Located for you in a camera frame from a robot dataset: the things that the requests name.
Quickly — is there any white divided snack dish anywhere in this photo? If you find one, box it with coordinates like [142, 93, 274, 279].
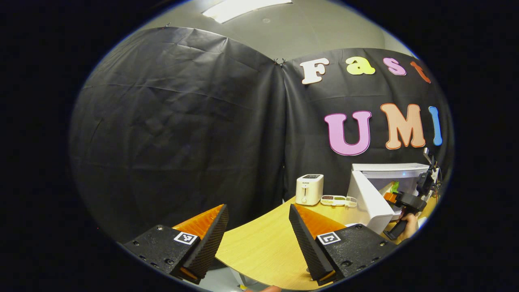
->
[320, 195, 358, 208]

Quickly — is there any white microwave oven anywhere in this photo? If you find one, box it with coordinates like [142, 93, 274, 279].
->
[347, 163, 440, 234]

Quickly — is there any ceiling light panel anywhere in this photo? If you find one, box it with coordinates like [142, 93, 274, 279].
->
[202, 0, 292, 24]

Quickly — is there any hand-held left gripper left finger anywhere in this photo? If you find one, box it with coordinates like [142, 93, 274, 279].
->
[123, 204, 229, 285]

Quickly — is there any white toaster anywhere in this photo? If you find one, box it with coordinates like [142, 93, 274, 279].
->
[295, 174, 324, 206]

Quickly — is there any black backdrop cloth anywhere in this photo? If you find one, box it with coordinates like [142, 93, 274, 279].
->
[69, 26, 455, 244]

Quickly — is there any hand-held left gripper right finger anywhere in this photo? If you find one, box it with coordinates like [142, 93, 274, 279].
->
[289, 204, 397, 286]

